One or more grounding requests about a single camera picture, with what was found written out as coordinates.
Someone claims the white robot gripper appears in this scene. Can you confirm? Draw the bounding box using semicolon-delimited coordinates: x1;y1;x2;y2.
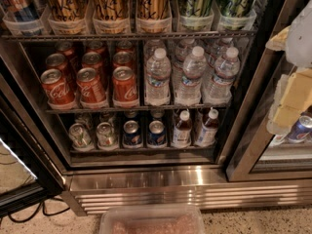
265;0;312;135

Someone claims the orange can column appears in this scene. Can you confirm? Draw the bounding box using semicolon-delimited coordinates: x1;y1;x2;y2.
48;0;88;22
136;0;170;20
94;0;128;21

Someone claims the blue can behind glass door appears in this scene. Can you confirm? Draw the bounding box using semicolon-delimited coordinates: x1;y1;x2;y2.
288;115;312;143

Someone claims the white can behind glass door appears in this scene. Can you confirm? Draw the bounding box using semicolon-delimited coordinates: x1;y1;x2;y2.
270;135;286;146

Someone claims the fridge glass sliding door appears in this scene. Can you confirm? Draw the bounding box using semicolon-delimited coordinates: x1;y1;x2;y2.
226;58;312;181

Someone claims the blue pepsi can right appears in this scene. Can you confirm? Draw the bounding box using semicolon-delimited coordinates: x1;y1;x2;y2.
147;120;166;146

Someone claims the blue pepsi can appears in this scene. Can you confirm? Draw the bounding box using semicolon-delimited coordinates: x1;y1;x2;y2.
147;120;166;146
123;120;141;146

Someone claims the front right cola can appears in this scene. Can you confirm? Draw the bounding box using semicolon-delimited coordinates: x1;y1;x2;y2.
112;66;138;102

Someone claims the second row right cola can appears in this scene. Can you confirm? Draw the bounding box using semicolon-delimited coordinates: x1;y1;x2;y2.
113;52;134;69

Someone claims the second row cola can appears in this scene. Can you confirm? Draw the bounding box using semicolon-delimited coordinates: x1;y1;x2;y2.
82;52;107;86
46;53;77;91
113;52;134;69

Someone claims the blue pepsi can left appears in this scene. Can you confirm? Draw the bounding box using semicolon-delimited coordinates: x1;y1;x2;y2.
123;120;141;146

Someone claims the silver green can right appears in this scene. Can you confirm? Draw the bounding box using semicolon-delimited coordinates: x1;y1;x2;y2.
97;122;117;147

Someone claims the silver green can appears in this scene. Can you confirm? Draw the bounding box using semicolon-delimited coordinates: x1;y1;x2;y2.
69;123;94;150
97;122;117;147

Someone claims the second row middle cola can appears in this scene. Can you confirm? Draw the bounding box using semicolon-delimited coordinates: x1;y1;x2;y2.
82;52;107;86

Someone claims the front middle cola can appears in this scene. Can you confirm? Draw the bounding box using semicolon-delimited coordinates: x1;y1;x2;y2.
76;67;106;103

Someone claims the silver green can left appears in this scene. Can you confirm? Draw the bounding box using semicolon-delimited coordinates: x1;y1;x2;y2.
69;123;94;150

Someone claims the front left cola can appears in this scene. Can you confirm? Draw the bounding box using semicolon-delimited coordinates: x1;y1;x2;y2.
41;68;75;105

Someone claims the second row left cola can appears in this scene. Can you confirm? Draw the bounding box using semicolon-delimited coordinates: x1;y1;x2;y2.
46;53;77;91

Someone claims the stainless steel fridge base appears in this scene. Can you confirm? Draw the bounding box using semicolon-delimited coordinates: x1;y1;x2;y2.
61;165;312;216

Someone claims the blue red can top-left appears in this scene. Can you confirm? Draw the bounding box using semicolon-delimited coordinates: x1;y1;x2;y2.
0;0;39;22

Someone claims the front right water bottle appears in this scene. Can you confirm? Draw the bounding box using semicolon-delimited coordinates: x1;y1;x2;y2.
202;47;240;105

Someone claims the water bottle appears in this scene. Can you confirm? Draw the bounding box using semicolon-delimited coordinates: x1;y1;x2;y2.
176;46;207;106
145;48;172;106
202;47;240;105

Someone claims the front middle water bottle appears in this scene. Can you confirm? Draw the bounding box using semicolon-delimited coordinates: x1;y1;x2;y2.
176;46;207;106

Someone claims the brown drink bottle right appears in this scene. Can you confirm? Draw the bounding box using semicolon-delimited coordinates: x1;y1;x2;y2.
194;107;219;147

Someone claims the brown drink bottle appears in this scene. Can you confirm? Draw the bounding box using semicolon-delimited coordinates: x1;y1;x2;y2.
172;110;192;148
194;107;219;147

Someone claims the brown drink bottle left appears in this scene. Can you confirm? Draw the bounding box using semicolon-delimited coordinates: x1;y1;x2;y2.
172;110;192;148

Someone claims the front left water bottle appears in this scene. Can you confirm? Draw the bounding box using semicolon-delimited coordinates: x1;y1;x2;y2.
145;48;172;106

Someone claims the clear plastic bin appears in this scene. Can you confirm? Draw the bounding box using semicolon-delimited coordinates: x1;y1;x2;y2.
98;204;205;234

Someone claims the top wire shelf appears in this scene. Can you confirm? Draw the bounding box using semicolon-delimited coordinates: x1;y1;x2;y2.
1;30;256;42

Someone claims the black cable on floor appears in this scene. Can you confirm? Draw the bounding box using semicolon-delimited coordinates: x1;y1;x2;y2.
6;197;71;224

